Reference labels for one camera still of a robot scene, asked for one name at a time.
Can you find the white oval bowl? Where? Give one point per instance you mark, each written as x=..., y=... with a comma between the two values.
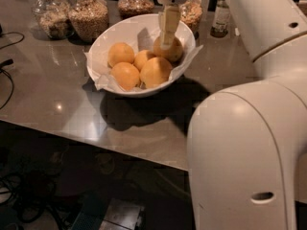
x=128, y=29

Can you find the glass bottle white label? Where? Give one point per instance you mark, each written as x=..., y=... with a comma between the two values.
x=221, y=19

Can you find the white paper liner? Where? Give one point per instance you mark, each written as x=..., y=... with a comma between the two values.
x=145, y=39

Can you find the glass jar light muesli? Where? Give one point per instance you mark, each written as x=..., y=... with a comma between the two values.
x=191, y=14

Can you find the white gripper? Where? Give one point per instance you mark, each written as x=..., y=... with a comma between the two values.
x=168, y=22

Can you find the glass jar pale cereal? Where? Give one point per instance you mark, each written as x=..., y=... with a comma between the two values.
x=52, y=17

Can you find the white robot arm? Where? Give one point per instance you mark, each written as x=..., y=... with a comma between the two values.
x=244, y=141

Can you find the metal box on floor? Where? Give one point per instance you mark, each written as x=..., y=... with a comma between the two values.
x=117, y=215

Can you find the orange middle small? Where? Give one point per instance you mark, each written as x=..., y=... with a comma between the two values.
x=142, y=57

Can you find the glass jar dark granola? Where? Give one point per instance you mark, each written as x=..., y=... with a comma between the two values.
x=130, y=8

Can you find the glass jar brown grains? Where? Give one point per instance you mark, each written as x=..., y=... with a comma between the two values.
x=89, y=18

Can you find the orange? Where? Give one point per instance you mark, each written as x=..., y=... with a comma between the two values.
x=155, y=71
x=126, y=75
x=173, y=54
x=120, y=52

